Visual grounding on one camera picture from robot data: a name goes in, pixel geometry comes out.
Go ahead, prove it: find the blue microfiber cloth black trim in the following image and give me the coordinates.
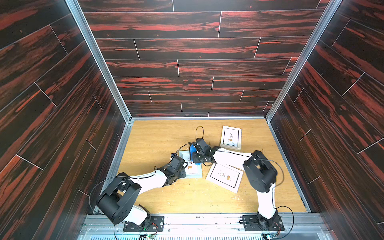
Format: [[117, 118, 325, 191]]
[[189, 143, 201, 164]]

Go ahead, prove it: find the light blue picture frame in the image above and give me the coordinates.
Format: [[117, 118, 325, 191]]
[[179, 150, 203, 179]]

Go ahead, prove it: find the cream white picture frame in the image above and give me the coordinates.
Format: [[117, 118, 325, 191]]
[[206, 164, 243, 194]]

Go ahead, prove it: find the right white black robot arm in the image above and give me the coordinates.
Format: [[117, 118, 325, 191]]
[[190, 143, 278, 225]]

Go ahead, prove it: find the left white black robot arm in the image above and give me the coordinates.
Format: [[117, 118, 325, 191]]
[[96, 157, 188, 229]]

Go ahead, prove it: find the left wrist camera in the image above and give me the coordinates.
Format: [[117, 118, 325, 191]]
[[170, 153, 186, 170]]

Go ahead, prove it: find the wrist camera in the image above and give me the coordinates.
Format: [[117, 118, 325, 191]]
[[170, 153, 186, 170], [195, 138, 212, 153]]

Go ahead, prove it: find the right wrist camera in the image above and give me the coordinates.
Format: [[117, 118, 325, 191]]
[[195, 138, 212, 153]]

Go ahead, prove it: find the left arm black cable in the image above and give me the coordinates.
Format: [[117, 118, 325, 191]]
[[88, 143, 188, 240]]

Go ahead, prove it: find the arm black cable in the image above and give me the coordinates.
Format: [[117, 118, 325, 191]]
[[88, 143, 188, 240], [194, 125, 295, 239]]

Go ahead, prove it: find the white picture frame black border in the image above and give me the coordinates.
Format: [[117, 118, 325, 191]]
[[220, 126, 242, 151]]

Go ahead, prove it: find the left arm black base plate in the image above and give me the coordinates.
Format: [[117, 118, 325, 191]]
[[123, 215, 165, 233]]

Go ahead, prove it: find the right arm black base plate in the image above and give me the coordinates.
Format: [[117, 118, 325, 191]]
[[239, 215, 285, 232]]

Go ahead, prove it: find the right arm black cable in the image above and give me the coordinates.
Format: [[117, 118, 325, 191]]
[[194, 125, 295, 239]]

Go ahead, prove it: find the aluminium front rail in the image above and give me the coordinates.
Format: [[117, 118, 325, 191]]
[[78, 213, 335, 240]]

